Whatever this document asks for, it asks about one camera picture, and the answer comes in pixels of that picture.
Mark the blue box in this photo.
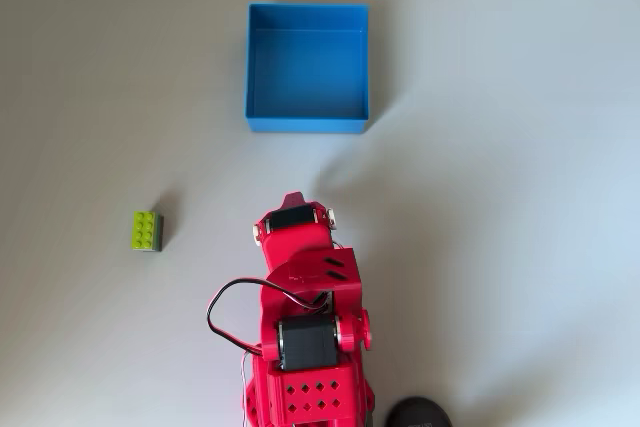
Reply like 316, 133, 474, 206
243, 1, 371, 136

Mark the black arm servo cable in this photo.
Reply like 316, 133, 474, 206
205, 277, 331, 363

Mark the black round object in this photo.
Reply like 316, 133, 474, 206
383, 396, 454, 427

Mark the green lego block stack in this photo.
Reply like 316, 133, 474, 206
130, 210, 165, 252

